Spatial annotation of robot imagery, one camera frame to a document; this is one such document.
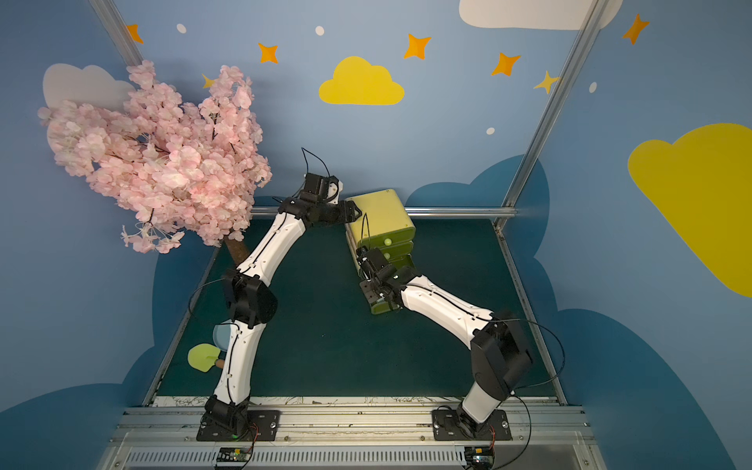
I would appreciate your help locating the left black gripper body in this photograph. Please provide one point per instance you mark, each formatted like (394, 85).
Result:
(346, 211)

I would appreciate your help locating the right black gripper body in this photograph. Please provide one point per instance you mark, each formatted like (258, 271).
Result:
(369, 288)

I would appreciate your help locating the yellow green drawer cabinet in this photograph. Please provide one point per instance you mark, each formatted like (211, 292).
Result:
(382, 211)

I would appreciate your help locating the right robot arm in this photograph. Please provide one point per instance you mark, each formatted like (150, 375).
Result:
(499, 348)

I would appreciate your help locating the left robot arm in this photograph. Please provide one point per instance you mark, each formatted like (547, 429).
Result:
(252, 304)

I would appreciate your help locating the pink cherry blossom tree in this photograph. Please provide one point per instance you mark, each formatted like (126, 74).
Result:
(177, 165)

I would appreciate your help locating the green yellow brush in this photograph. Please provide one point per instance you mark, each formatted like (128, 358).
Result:
(204, 357)

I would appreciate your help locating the right controller board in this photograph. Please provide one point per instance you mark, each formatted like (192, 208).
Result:
(478, 458)

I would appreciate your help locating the controller board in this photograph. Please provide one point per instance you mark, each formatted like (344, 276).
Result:
(478, 458)
(233, 457)

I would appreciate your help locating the left controller board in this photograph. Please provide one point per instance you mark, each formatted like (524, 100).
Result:
(233, 457)

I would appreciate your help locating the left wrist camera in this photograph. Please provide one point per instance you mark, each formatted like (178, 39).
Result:
(318, 189)

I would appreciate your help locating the back aluminium rail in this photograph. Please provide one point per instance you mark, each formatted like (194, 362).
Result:
(460, 213)

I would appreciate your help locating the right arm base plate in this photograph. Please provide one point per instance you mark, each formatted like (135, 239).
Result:
(448, 425)

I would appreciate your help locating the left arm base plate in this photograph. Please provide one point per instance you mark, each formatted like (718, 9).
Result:
(260, 425)

